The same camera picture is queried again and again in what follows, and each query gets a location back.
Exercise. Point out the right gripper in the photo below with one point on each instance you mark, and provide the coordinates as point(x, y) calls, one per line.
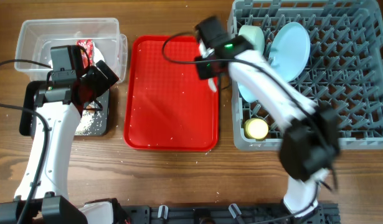
point(201, 74)

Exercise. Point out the red snack wrapper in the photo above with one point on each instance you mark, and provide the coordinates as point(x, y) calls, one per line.
point(87, 49)

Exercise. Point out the white napkin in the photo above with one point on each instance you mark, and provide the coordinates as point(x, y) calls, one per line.
point(97, 55)

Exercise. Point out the brown food stick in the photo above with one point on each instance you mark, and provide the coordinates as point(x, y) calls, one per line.
point(90, 107)

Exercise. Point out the grey dishwasher rack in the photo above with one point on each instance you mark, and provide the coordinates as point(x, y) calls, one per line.
point(345, 68)

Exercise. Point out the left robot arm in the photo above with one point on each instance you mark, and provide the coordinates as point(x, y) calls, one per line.
point(51, 112)

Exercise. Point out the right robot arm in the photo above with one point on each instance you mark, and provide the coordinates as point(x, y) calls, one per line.
point(310, 142)

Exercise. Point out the white plastic spoon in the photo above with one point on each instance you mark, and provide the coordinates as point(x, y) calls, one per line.
point(212, 85)

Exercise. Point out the light blue plate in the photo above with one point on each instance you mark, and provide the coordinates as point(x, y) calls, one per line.
point(290, 51)

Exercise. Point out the light blue bowl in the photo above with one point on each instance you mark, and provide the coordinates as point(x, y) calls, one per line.
point(246, 94)

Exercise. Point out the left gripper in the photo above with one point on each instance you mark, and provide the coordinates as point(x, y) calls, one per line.
point(104, 83)

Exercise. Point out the yellow plastic cup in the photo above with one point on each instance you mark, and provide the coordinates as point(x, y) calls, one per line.
point(256, 128)

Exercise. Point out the spilled white rice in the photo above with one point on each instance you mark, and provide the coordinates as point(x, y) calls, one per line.
point(91, 123)

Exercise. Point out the red serving tray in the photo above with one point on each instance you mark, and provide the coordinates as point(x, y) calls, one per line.
point(168, 106)

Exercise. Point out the mint green bowl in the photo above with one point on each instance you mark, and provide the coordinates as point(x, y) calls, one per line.
point(255, 36)

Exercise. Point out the clear plastic bin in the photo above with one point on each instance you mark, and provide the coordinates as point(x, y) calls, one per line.
point(37, 37)

